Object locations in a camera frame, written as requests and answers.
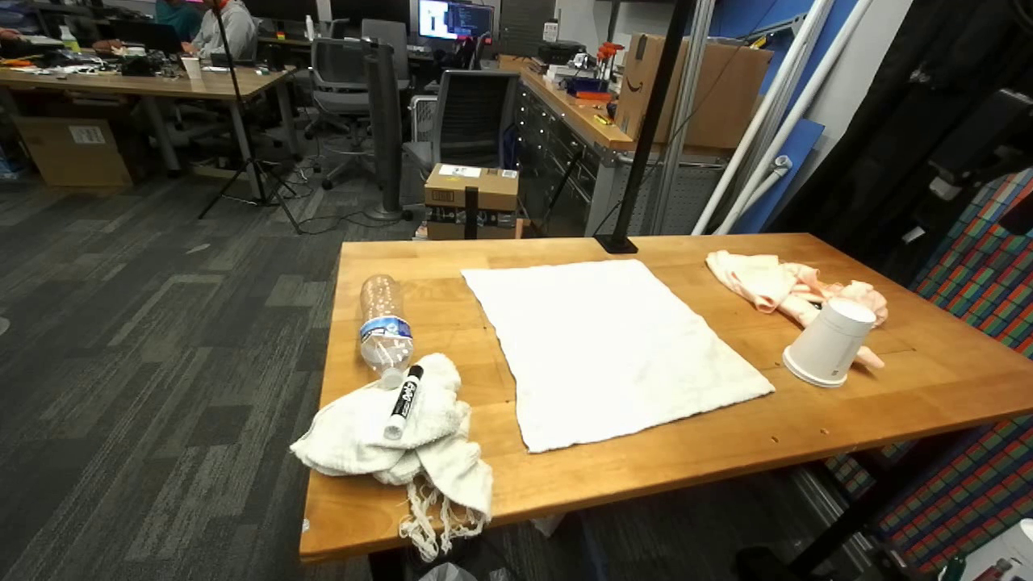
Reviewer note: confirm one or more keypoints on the white towel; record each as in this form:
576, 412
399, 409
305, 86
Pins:
604, 350

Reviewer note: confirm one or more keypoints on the cardboard box on floor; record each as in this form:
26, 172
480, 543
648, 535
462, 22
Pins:
465, 201

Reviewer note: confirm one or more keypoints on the grey drawer cabinet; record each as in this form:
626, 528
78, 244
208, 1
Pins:
574, 172

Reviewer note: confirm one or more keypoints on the clear plastic water bottle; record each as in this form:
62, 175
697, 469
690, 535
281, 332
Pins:
385, 337

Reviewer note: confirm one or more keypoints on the black white marker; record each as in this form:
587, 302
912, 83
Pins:
405, 402

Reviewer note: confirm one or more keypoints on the crumpled white rag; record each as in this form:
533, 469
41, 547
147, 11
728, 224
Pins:
431, 458

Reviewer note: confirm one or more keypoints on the peach pink cloth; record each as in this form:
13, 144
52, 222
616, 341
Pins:
788, 288

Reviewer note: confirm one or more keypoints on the computer monitor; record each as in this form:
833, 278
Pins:
454, 22

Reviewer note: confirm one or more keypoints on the large cardboard box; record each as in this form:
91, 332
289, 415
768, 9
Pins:
724, 100

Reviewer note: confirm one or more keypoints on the white paper cup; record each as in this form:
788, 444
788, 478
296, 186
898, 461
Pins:
830, 343

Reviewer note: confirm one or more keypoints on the black vertical pole stand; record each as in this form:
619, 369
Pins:
619, 240

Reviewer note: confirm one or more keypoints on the wooden office desk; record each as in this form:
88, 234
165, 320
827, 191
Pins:
230, 88

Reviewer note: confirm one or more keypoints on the seated person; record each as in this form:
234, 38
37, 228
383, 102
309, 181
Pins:
226, 27

